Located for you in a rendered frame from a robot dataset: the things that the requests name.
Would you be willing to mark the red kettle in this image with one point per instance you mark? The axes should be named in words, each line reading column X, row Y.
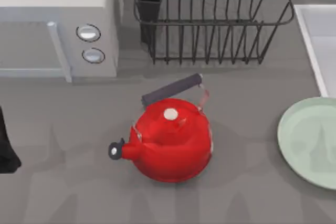
column 170, row 150

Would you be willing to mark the small microwave knob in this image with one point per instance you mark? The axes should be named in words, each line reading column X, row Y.
column 93, row 55

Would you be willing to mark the black cutlery holder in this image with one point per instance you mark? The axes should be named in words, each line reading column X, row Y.
column 147, row 1

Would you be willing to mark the large microwave knob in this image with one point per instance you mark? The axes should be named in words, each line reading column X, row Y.
column 88, row 32

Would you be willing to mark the pale green plate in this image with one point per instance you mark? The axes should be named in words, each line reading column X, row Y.
column 309, row 142

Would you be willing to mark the white sink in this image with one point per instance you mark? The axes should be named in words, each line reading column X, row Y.
column 317, row 45

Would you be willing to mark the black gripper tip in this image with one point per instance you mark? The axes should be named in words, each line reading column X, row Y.
column 6, row 150

